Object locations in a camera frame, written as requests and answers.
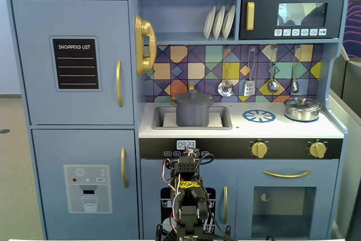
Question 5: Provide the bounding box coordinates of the dark gray pot lid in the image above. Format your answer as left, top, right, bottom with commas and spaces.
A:
172, 89, 213, 106

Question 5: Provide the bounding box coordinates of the shiny steel pan lid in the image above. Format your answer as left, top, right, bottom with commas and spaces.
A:
284, 97, 322, 109

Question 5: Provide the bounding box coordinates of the dark gray toy pot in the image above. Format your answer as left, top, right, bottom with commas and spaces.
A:
170, 99, 214, 127

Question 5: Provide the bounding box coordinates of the gray sink basin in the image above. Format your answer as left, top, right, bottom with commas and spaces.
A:
152, 106, 234, 131

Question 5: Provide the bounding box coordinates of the steel toy skimmer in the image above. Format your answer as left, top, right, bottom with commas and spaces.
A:
217, 47, 235, 97

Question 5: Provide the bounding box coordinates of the steel toy spatula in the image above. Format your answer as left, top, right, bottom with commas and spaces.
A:
244, 46, 257, 97

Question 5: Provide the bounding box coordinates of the gold toy telephone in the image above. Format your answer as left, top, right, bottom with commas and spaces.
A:
134, 15, 157, 77

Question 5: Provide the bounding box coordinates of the white toy plate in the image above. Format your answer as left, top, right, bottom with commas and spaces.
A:
222, 5, 236, 40
213, 5, 226, 40
203, 5, 217, 40

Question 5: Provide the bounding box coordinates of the gold stove knob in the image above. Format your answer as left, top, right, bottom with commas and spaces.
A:
309, 140, 328, 159
250, 140, 268, 159

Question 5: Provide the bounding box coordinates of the blue toy kitchen body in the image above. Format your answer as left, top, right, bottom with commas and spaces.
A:
5, 0, 351, 240

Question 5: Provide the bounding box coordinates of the steel toy ladle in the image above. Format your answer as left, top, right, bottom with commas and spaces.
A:
267, 45, 280, 94

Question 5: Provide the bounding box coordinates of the steel toy whisk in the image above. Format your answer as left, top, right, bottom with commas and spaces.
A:
290, 45, 301, 93

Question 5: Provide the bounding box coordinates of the black microwave door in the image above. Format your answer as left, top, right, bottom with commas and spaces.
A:
239, 0, 345, 40

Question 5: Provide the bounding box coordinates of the oven door with window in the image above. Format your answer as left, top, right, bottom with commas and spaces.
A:
237, 159, 339, 239

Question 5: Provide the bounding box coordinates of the fridge door with dispenser decal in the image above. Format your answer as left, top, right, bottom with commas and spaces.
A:
31, 129, 139, 239

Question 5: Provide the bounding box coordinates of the fridge door with shopping list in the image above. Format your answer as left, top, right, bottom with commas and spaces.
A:
11, 0, 135, 125

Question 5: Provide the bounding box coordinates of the gold fridge door handle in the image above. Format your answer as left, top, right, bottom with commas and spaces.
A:
120, 147, 129, 189
115, 60, 124, 108

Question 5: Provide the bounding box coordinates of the gold dishwasher door handle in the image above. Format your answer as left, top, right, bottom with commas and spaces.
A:
222, 186, 229, 225

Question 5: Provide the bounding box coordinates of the gold oven door handle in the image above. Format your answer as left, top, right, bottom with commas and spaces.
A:
262, 169, 312, 179

